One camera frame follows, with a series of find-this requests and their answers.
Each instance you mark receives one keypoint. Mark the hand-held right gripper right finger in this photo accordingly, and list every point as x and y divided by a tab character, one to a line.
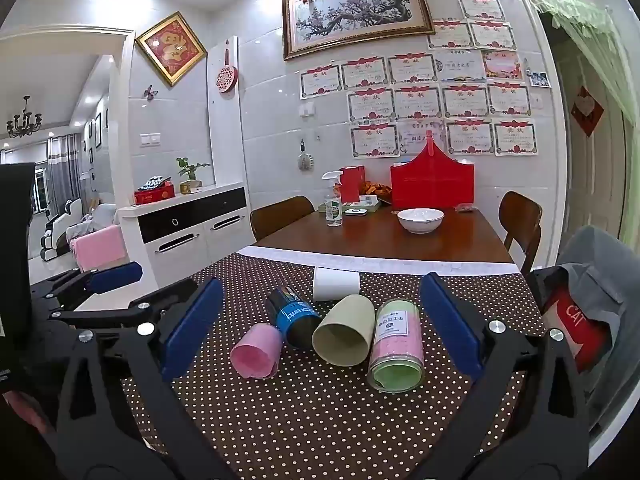
452	327

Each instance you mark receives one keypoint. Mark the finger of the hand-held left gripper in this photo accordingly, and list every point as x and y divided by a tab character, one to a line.
125	311
117	277

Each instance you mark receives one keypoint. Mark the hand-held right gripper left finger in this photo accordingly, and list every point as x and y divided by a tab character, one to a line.
192	327

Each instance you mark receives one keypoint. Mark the beige cup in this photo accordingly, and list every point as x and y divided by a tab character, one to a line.
345	332

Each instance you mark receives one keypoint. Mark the clear cup with pink label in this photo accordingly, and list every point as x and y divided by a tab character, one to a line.
397	345

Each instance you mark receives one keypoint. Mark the black cup with blue label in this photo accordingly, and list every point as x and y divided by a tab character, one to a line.
292	312

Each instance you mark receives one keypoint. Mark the white cup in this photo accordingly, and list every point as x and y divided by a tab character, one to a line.
336	284

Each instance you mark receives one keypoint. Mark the pink cloth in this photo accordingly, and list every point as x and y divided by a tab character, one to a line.
97	247

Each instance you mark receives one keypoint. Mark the white massage chair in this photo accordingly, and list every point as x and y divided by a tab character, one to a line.
60	230

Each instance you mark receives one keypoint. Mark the grey window curtain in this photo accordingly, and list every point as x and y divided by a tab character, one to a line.
62	175

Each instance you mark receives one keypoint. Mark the white sideboard cabinet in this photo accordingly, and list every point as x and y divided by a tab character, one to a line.
200	240

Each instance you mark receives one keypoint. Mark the red tin box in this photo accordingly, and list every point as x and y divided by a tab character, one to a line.
154	195

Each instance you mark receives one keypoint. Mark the white bowl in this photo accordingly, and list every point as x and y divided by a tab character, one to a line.
420	221

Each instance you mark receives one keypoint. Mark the black chandelier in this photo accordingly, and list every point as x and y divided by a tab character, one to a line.
24	121

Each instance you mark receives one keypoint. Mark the red and white bag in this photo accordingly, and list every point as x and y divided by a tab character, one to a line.
575	327

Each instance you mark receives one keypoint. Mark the wooden chair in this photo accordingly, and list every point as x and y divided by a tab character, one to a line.
282	217
520	220

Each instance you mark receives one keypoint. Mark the potted green plant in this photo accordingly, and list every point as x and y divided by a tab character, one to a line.
190	172

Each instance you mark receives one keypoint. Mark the large red gift bag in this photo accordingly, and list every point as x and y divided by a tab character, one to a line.
432	185

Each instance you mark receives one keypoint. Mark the brown polka dot tablecloth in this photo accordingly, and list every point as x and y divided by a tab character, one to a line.
310	420

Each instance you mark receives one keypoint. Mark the green and white box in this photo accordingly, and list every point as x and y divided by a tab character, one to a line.
362	203

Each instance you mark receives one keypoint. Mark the orange snack packet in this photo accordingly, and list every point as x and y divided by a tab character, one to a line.
376	189

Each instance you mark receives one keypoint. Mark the grey cloth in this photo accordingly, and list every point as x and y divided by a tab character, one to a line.
600	270

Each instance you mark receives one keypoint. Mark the clear spray bottle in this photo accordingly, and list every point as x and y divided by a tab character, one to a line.
334	207

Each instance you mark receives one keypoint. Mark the small red gift bag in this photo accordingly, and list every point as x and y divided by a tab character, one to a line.
351	184

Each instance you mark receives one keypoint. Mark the white door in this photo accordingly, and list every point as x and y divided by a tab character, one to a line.
590	185

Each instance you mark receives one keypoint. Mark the red gold framed picture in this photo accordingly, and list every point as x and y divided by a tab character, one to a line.
171	49

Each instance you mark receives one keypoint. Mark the red diamond door decoration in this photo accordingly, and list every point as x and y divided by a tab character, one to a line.
587	111

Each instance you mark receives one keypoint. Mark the green lace curtain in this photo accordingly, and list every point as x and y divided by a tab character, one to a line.
585	25

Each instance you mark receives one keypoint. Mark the framed blossom painting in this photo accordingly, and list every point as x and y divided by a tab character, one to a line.
357	10

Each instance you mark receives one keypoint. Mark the white light switch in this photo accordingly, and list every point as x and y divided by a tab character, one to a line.
150	139

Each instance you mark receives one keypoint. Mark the butterfly wall decoration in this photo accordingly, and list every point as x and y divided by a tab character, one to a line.
150	92

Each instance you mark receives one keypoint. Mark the grey wall hook ornament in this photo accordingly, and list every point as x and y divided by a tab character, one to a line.
304	159

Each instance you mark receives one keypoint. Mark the red round wall ornament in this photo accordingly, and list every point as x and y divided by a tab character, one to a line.
227	79

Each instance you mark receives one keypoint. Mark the wall of award certificates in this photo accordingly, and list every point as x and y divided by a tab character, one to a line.
425	100

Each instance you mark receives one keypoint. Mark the white wall socket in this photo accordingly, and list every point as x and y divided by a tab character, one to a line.
306	109

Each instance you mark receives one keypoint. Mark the small wall photo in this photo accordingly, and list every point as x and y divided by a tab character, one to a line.
539	79

